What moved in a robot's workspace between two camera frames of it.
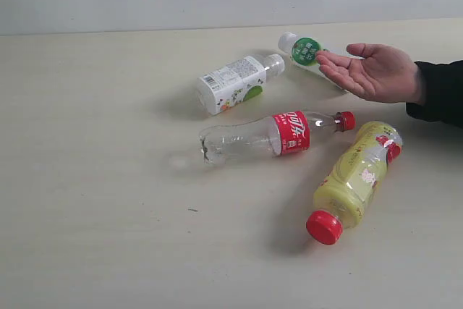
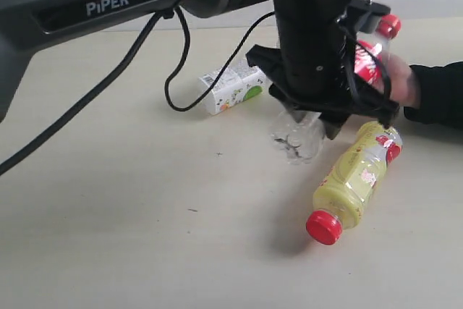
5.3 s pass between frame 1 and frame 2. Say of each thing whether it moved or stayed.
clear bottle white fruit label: stayed
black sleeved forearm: stayed
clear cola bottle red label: moved
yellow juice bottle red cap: stayed
